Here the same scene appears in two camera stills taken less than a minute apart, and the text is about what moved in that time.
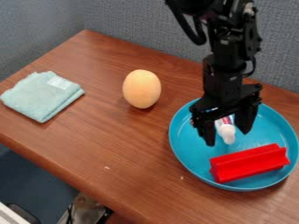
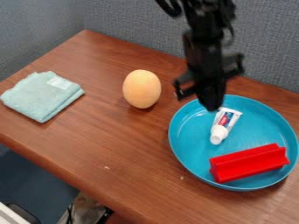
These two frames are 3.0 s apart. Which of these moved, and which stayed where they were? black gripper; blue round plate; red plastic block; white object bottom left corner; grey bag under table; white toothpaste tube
Moved: black gripper; white toothpaste tube
Stayed: blue round plate; white object bottom left corner; grey bag under table; red plastic block
